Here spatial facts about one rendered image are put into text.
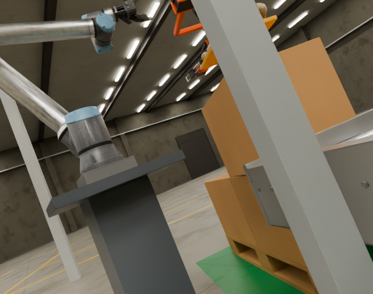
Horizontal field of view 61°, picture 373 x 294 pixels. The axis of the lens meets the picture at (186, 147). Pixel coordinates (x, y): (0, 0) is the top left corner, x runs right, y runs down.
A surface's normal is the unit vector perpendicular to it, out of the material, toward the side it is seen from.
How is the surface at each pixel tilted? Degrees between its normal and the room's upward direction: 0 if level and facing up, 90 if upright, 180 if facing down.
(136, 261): 90
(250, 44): 90
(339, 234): 90
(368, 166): 90
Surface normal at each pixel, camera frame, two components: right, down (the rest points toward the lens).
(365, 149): -0.91, 0.36
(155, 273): 0.42, -0.25
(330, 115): 0.11, -0.13
